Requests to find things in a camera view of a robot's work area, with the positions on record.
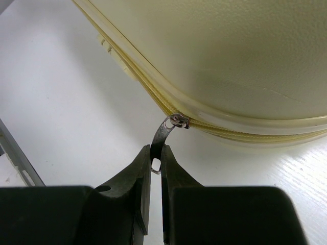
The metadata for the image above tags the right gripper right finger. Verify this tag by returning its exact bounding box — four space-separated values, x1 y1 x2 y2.
161 145 307 244

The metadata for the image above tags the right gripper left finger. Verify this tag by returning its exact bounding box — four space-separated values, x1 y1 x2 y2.
1 145 151 244

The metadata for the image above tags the silver zipper pull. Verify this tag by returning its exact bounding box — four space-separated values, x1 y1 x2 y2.
150 113 190 175

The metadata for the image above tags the yellow hard-shell suitcase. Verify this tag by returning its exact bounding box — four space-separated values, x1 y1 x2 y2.
75 1 326 145

